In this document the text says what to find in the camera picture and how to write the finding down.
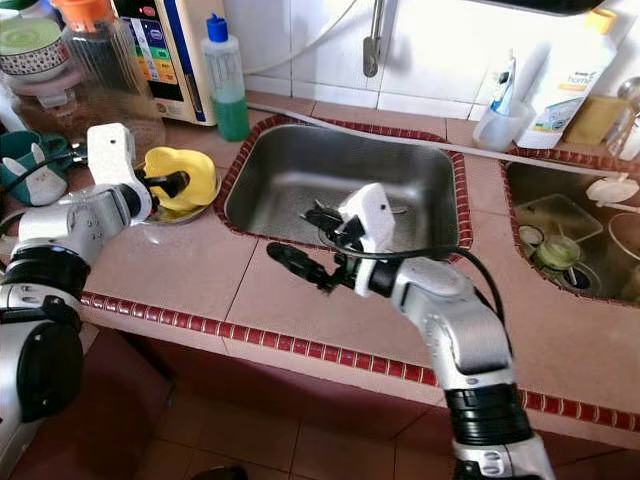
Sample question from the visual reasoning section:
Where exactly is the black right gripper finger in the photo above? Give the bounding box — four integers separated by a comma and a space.
300, 203, 351, 239
266, 241, 339, 293

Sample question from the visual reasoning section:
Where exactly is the yellow plastic bowl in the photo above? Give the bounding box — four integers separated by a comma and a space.
142, 146, 219, 213

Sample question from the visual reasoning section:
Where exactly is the stainless steel sink basin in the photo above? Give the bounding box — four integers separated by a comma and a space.
222, 118, 469, 251
502, 160, 640, 306

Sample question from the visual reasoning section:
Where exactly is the green soap bottle blue cap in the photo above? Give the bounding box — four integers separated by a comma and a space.
202, 13, 252, 142

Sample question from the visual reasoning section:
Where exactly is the clear pitcher with orange lid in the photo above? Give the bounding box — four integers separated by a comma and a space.
53, 0, 167, 141

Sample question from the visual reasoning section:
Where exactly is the clear glass jar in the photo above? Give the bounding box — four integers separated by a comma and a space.
8, 70, 106, 143

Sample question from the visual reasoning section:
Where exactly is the cream water purifier appliance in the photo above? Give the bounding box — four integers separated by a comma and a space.
115, 0, 213, 128

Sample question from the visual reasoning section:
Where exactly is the thin white pipe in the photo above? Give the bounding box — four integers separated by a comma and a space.
248, 97, 640, 171

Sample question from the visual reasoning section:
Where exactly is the teal mug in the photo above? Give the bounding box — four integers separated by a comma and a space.
0, 130, 76, 186

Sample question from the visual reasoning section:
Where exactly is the hanging metal sprayer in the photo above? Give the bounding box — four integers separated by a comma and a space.
363, 0, 391, 79

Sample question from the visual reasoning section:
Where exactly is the patterned bowl with green lid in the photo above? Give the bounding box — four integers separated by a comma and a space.
0, 17, 74, 80

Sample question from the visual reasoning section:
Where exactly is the clear plastic cup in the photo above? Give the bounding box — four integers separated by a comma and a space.
472, 100, 537, 153

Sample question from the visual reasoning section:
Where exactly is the small green cup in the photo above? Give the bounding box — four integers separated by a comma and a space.
535, 235, 584, 271

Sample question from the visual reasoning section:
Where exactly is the square glass container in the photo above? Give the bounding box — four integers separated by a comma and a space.
515, 193, 598, 246

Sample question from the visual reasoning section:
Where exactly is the blue white tube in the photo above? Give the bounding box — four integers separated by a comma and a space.
490, 50, 518, 116

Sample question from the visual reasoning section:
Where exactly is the black robot foot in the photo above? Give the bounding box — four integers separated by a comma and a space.
190, 465, 251, 480

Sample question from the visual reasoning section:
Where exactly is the white detergent bottle yellow cap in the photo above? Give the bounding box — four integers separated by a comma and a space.
515, 8, 619, 151

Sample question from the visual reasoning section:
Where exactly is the round white lid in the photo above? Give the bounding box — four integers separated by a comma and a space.
585, 172, 640, 208

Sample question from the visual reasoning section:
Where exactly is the metal pot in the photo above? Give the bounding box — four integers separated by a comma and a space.
605, 212, 640, 266

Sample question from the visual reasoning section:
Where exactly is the yellow sponge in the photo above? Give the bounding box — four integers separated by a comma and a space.
560, 95, 627, 148

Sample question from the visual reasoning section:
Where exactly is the metal ladle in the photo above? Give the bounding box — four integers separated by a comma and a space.
610, 78, 640, 161

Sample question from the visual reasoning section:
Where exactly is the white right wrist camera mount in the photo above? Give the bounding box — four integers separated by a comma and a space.
337, 182, 397, 299

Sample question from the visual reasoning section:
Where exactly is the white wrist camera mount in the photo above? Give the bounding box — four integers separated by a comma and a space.
87, 122, 141, 191
337, 182, 397, 299

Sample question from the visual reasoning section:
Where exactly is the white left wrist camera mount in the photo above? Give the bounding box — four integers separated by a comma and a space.
87, 122, 141, 191

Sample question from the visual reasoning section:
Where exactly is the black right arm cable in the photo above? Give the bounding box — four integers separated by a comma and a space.
335, 243, 507, 323

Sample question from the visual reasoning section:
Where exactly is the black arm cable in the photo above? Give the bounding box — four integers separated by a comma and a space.
335, 243, 507, 323
0, 148, 91, 201

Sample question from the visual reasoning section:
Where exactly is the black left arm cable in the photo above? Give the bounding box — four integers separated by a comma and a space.
0, 148, 91, 201

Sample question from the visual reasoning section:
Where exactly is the white flexible hose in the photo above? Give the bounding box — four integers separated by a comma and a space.
245, 0, 371, 76

